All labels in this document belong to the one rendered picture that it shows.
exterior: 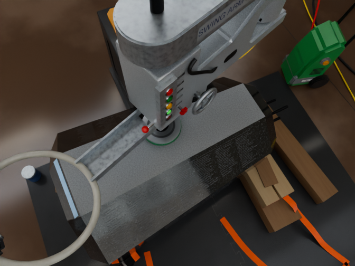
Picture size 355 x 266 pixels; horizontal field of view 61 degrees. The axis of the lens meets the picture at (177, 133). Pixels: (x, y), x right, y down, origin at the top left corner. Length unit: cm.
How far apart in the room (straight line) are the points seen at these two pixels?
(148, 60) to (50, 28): 252
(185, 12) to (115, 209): 105
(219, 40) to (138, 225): 103
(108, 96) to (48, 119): 54
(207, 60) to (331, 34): 164
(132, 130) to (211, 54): 51
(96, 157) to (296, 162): 167
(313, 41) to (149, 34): 203
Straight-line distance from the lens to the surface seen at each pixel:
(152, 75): 97
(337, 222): 274
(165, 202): 168
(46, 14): 350
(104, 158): 141
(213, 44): 125
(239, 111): 176
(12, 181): 274
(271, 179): 233
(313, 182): 260
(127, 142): 141
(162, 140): 159
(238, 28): 127
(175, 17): 91
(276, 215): 241
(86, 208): 160
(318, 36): 275
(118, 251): 177
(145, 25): 89
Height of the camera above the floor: 240
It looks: 68 degrees down
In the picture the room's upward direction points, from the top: 6 degrees clockwise
